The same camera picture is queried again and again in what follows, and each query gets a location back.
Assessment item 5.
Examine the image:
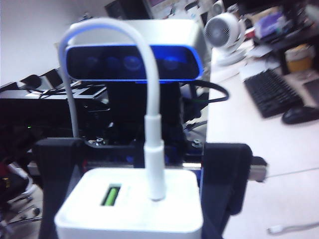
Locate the yellow container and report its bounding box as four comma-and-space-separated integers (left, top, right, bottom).
285, 46, 315, 73

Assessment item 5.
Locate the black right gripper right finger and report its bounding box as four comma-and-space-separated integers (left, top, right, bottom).
198, 142, 254, 239

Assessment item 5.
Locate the white charger cable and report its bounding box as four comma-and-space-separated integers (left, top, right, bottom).
59, 17, 165, 202

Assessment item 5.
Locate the black equipment rack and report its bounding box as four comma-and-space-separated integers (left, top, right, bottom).
0, 72, 112, 150

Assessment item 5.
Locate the black camera cable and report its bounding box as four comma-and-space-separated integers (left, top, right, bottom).
183, 79, 229, 104

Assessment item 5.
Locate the blue-rimmed depth camera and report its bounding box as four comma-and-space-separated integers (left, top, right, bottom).
65, 44, 204, 84

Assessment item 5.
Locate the white USB wall charger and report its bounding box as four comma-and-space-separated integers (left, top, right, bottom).
54, 167, 203, 239

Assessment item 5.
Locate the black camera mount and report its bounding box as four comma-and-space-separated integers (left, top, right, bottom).
106, 82, 186, 150

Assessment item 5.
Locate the black keyboard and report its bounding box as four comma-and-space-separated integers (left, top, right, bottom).
243, 68, 304, 119

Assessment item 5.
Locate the black computer mouse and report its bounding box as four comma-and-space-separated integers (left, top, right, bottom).
281, 106, 319, 125

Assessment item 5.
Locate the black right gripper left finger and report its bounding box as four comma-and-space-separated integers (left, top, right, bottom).
32, 138, 86, 239

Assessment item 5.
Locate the white desk fan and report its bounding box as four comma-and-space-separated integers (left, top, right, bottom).
203, 12, 246, 67

